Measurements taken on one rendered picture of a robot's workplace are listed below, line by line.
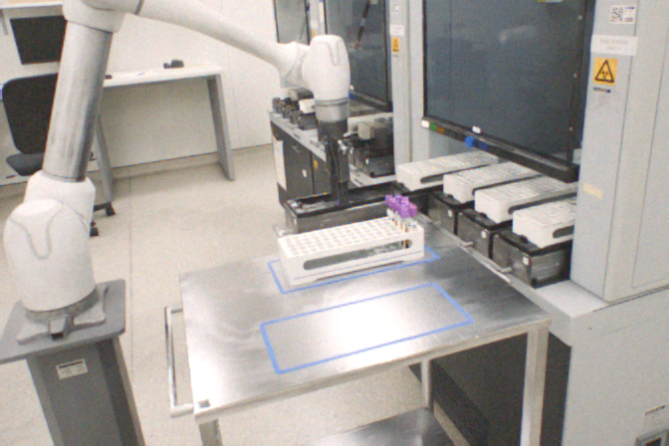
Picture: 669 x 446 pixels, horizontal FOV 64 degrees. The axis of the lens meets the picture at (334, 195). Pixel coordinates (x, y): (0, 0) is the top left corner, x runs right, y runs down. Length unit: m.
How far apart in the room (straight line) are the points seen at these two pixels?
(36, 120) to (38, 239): 2.40
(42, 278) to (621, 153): 1.18
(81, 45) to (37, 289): 0.56
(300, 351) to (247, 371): 0.09
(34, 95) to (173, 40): 1.61
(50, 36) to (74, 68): 3.23
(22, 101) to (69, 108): 2.18
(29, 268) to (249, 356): 0.58
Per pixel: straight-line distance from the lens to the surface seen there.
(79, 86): 1.42
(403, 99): 1.80
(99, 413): 1.47
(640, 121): 1.10
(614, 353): 1.32
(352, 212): 1.48
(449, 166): 1.60
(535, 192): 1.42
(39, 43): 4.67
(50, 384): 1.42
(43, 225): 1.29
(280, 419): 2.01
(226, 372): 0.89
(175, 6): 1.27
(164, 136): 4.96
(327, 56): 1.35
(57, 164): 1.46
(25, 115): 3.63
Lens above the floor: 1.35
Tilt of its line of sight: 20 degrees down
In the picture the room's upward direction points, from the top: 4 degrees counter-clockwise
